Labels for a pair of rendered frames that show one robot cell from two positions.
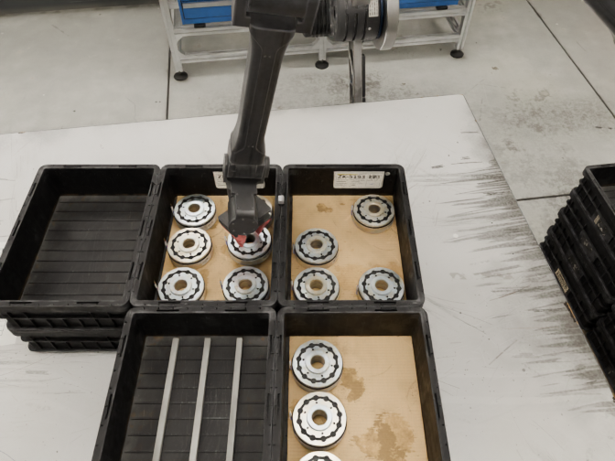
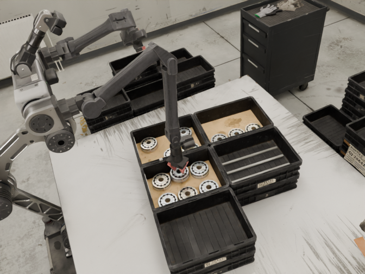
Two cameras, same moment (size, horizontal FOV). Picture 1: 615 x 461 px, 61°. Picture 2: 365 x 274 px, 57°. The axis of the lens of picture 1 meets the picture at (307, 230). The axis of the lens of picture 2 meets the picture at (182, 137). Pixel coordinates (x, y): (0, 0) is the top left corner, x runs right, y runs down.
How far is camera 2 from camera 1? 1.62 m
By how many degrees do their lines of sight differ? 62
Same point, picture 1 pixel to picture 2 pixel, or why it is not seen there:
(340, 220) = (154, 155)
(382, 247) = (163, 140)
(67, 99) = not seen: outside the picture
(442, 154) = (93, 149)
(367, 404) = (225, 129)
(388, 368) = (211, 128)
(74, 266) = (214, 240)
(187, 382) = (243, 174)
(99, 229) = (189, 242)
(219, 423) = (250, 160)
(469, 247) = not seen: hidden behind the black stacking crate
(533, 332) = not seen: hidden behind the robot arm
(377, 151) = (94, 172)
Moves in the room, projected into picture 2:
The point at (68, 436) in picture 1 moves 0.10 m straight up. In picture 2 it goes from (276, 223) to (278, 213)
